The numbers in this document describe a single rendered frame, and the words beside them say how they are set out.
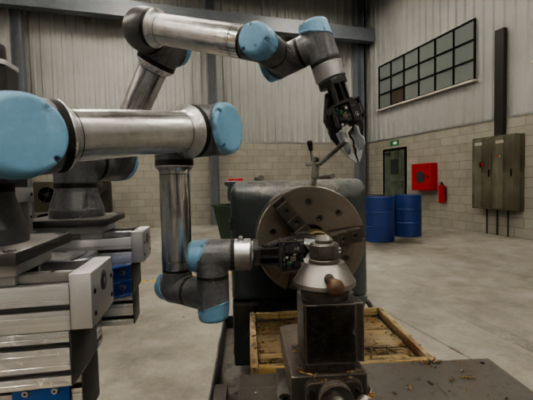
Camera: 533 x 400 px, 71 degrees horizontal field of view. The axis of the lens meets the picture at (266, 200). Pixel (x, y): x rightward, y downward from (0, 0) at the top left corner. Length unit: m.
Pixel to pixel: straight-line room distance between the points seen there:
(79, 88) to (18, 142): 10.92
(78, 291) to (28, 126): 0.26
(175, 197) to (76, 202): 0.33
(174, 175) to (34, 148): 0.42
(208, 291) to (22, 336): 0.37
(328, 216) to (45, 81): 10.89
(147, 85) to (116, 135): 0.55
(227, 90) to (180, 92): 1.38
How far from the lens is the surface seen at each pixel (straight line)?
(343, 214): 1.09
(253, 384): 0.60
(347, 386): 0.50
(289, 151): 11.85
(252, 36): 0.87
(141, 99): 1.22
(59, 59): 11.76
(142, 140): 0.72
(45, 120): 0.60
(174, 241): 0.95
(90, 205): 1.19
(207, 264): 0.87
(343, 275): 0.47
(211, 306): 0.90
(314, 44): 0.97
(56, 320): 0.69
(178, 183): 0.94
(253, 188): 1.22
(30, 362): 0.73
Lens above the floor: 1.26
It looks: 3 degrees down
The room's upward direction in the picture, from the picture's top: 1 degrees counter-clockwise
